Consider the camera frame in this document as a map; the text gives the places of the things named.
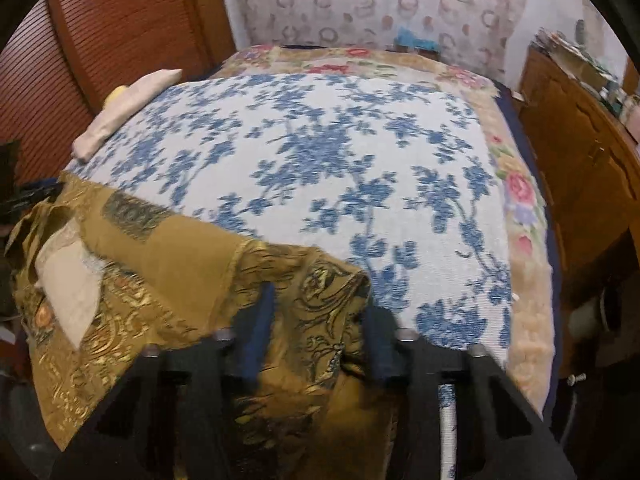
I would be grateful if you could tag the beige cloth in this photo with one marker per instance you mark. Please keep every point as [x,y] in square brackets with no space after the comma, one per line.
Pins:
[125,107]

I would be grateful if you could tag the wooden sideboard cabinet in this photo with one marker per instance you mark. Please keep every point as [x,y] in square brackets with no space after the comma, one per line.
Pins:
[575,160]

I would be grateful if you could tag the golden brown patterned shirt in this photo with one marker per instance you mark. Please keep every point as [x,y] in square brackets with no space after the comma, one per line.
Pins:
[165,255]

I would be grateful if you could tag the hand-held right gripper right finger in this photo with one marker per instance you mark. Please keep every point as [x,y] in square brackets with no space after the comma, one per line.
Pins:
[382,345]

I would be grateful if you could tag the yellow plush toy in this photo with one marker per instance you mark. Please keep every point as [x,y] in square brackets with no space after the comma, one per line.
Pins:
[117,95]

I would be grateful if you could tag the blue bundle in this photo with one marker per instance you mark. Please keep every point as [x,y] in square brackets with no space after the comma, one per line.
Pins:
[412,39]

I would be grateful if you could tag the cardboard box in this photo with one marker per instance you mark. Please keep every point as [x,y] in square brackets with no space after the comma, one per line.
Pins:
[575,62]

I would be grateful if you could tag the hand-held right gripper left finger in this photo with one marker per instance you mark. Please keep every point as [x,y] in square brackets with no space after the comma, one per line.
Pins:
[257,330]

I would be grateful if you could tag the pink floral blanket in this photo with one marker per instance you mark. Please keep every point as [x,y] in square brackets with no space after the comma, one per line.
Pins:
[520,195]

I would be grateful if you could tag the sheer circle print curtain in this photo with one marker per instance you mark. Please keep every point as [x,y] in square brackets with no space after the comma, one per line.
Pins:
[350,0]

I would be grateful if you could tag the blue floral bed sheet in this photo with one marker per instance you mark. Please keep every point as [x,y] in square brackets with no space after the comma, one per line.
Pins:
[325,160]

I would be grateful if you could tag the wooden louvered wardrobe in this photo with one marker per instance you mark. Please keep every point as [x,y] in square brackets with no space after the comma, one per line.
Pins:
[125,20]

